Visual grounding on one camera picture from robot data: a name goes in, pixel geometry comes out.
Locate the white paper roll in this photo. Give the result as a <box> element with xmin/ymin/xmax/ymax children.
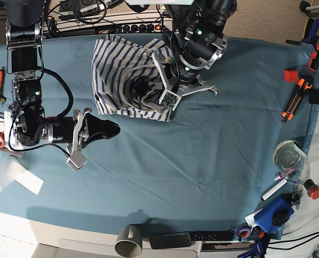
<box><xmin>0</xmin><ymin>156</ymin><xmax>44</xmax><ymax>195</ymax></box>

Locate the orange black utility knife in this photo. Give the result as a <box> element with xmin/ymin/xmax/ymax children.
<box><xmin>281</xmin><ymin>75</ymin><xmax>314</xmax><ymax>123</ymax></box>

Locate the teal table cloth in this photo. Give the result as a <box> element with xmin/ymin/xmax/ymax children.
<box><xmin>0</xmin><ymin>38</ymin><xmax>318</xmax><ymax>234</ymax></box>

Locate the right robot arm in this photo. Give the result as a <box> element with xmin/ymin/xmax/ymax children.
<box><xmin>3</xmin><ymin>1</ymin><xmax>120</xmax><ymax>171</ymax></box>

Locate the blue white striped T-shirt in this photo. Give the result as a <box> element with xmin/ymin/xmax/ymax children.
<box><xmin>91</xmin><ymin>35</ymin><xmax>173</xmax><ymax>122</ymax></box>

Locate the blue box with knob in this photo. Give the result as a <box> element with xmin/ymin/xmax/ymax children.
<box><xmin>254</xmin><ymin>193</ymin><xmax>294</xmax><ymax>234</ymax></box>

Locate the clear bottle red cap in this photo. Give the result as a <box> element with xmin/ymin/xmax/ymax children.
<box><xmin>273</xmin><ymin>140</ymin><xmax>319</xmax><ymax>200</ymax></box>

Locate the black square block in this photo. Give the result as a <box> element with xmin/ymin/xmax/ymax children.
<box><xmin>309</xmin><ymin>89</ymin><xmax>319</xmax><ymax>105</ymax></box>

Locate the black power strip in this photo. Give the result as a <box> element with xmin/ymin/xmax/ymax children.
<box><xmin>96</xmin><ymin>23</ymin><xmax>170</xmax><ymax>34</ymax></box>

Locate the blue spring clamp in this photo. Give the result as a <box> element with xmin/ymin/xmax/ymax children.
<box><xmin>285</xmin><ymin>18</ymin><xmax>319</xmax><ymax>46</ymax></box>

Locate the blue clamp bottom edge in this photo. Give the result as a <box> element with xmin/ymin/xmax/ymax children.
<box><xmin>237</xmin><ymin>240</ymin><xmax>269</xmax><ymax>258</ymax></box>

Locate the grey ceramic mug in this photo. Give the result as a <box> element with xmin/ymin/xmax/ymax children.
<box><xmin>114</xmin><ymin>225</ymin><xmax>143</xmax><ymax>258</ymax></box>

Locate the red cube block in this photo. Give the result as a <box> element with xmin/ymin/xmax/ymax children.
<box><xmin>284</xmin><ymin>69</ymin><xmax>299</xmax><ymax>82</ymax></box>

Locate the purple tape roll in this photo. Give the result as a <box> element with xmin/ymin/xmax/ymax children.
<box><xmin>237</xmin><ymin>226</ymin><xmax>252</xmax><ymax>241</ymax></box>

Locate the white blister pack box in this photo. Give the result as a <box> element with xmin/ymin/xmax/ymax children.
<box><xmin>4</xmin><ymin>110</ymin><xmax>15</xmax><ymax>149</ymax></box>

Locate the black smartphone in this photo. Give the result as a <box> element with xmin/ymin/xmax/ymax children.
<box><xmin>148</xmin><ymin>232</ymin><xmax>192</xmax><ymax>249</ymax></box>

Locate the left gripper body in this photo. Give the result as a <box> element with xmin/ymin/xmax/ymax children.
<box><xmin>146</xmin><ymin>51</ymin><xmax>218</xmax><ymax>111</ymax></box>

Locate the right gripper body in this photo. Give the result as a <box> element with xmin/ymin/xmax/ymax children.
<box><xmin>45</xmin><ymin>107</ymin><xmax>92</xmax><ymax>172</ymax></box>

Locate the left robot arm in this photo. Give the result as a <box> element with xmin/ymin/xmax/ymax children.
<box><xmin>147</xmin><ymin>1</ymin><xmax>237</xmax><ymax>110</ymax></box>

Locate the white marker pen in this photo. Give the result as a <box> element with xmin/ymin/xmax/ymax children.
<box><xmin>261</xmin><ymin>174</ymin><xmax>287</xmax><ymax>201</ymax></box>

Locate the orange black clamp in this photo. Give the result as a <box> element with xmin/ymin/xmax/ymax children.
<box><xmin>308</xmin><ymin>43</ymin><xmax>319</xmax><ymax>72</ymax></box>

